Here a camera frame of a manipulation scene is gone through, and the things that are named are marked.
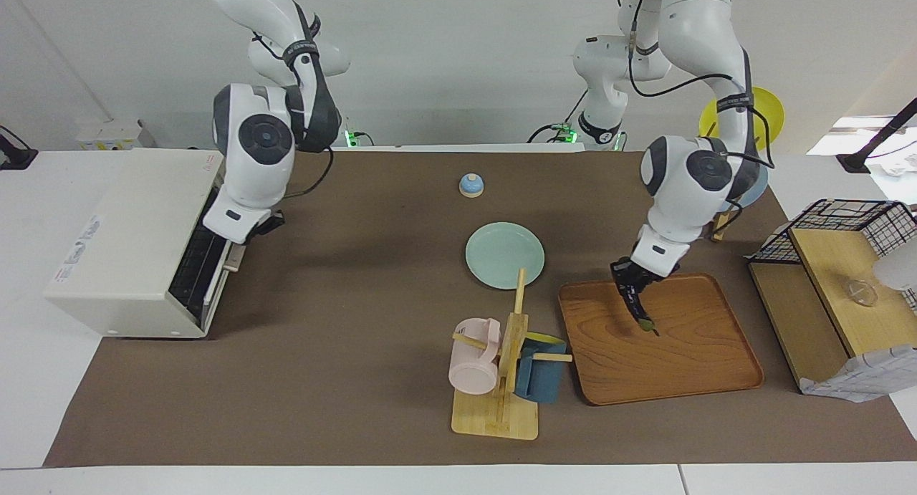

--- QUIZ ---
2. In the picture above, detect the black camera stand clamp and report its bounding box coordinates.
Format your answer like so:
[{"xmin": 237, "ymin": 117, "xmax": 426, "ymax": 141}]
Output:
[{"xmin": 0, "ymin": 126, "xmax": 39, "ymax": 170}]

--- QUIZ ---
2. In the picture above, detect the wooden two-tier shelf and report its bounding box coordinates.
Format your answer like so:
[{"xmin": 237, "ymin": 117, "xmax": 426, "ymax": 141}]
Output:
[{"xmin": 747, "ymin": 226, "xmax": 917, "ymax": 395}]

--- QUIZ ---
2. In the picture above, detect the wooden plate rack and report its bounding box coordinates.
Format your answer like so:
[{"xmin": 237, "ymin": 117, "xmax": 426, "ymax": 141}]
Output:
[{"xmin": 698, "ymin": 121, "xmax": 744, "ymax": 242}]

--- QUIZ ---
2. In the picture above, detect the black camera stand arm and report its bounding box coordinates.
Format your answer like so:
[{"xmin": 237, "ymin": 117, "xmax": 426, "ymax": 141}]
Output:
[{"xmin": 837, "ymin": 97, "xmax": 917, "ymax": 174}]

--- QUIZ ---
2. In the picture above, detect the yellow plate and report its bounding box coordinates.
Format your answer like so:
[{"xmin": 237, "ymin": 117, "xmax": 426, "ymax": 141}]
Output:
[{"xmin": 699, "ymin": 87, "xmax": 786, "ymax": 153}]

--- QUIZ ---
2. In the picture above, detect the light blue plate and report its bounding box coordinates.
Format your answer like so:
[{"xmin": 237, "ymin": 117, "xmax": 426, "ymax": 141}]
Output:
[{"xmin": 720, "ymin": 162, "xmax": 769, "ymax": 213}]

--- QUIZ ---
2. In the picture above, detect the oven door with handle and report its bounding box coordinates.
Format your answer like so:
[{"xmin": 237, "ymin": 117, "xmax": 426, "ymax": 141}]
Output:
[{"xmin": 192, "ymin": 223, "xmax": 241, "ymax": 337}]

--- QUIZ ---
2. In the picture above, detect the black left base cable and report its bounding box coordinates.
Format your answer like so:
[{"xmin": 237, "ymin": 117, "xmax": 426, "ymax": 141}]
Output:
[{"xmin": 528, "ymin": 87, "xmax": 594, "ymax": 144}]

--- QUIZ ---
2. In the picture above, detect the blue mug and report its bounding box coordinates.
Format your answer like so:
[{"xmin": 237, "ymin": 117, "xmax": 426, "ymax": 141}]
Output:
[{"xmin": 514, "ymin": 332, "xmax": 569, "ymax": 404}]

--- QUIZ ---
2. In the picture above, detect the clear glass cup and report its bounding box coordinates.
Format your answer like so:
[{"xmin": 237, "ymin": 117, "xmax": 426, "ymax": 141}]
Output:
[{"xmin": 844, "ymin": 277, "xmax": 879, "ymax": 308}]

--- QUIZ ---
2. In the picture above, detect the wooden serving tray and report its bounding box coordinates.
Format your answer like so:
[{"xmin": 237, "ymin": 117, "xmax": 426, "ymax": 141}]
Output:
[{"xmin": 557, "ymin": 273, "xmax": 765, "ymax": 407}]

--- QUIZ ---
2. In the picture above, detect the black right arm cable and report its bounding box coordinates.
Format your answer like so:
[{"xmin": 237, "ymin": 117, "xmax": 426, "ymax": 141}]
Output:
[{"xmin": 283, "ymin": 148, "xmax": 335, "ymax": 199}]

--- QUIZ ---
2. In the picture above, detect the black wire basket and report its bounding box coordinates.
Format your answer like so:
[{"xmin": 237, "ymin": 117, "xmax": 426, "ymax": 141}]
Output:
[{"xmin": 752, "ymin": 199, "xmax": 917, "ymax": 314}]

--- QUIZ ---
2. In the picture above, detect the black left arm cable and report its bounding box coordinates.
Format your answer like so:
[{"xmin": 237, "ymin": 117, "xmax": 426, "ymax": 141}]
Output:
[{"xmin": 618, "ymin": 0, "xmax": 773, "ymax": 152}]

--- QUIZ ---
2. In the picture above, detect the white rounded object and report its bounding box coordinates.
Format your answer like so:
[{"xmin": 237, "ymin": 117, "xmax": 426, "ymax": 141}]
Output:
[{"xmin": 875, "ymin": 243, "xmax": 917, "ymax": 311}]

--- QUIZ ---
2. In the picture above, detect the checkered white cloth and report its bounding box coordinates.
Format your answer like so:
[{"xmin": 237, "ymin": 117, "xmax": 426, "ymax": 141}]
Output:
[{"xmin": 799, "ymin": 345, "xmax": 917, "ymax": 403}]

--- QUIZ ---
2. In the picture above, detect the white toaster oven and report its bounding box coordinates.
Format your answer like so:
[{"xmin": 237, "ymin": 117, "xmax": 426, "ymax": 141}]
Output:
[{"xmin": 44, "ymin": 148, "xmax": 241, "ymax": 340}]

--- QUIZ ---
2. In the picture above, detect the white background box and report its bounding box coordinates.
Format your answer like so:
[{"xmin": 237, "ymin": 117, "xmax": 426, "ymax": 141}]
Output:
[{"xmin": 75, "ymin": 119, "xmax": 155, "ymax": 151}]

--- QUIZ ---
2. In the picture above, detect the wooden mug tree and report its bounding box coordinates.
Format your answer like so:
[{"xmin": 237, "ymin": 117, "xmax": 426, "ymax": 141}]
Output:
[{"xmin": 451, "ymin": 268, "xmax": 574, "ymax": 441}]

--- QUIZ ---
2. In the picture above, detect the pink mug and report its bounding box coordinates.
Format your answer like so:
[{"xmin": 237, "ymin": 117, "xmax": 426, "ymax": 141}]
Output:
[{"xmin": 448, "ymin": 318, "xmax": 502, "ymax": 395}]

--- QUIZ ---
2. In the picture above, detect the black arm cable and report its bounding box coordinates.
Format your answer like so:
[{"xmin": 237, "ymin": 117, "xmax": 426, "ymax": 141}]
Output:
[
  {"xmin": 283, "ymin": 148, "xmax": 335, "ymax": 199},
  {"xmin": 618, "ymin": 0, "xmax": 773, "ymax": 152}
]

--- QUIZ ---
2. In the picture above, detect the brown table mat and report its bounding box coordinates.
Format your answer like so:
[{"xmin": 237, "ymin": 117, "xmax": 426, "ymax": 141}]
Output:
[{"xmin": 43, "ymin": 150, "xmax": 917, "ymax": 468}]

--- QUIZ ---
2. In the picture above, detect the pale green plate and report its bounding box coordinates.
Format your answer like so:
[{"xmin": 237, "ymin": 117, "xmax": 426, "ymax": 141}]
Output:
[{"xmin": 465, "ymin": 222, "xmax": 546, "ymax": 291}]

